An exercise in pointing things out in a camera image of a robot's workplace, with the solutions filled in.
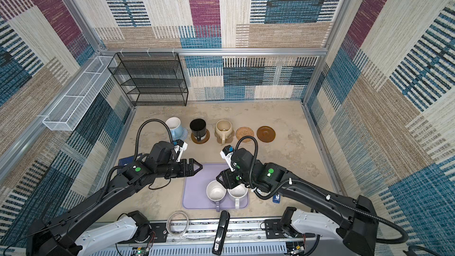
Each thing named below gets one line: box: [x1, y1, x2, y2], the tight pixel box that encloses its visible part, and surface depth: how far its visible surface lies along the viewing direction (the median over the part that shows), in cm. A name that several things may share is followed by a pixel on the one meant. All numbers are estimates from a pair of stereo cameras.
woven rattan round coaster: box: [235, 126, 255, 143], surface depth 107 cm
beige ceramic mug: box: [215, 119, 233, 145], surface depth 98 cm
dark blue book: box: [117, 155, 135, 166], surface depth 96 cm
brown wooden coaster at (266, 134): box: [256, 125, 277, 143], surface depth 107 cm
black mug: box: [189, 118, 207, 142], surface depth 96 cm
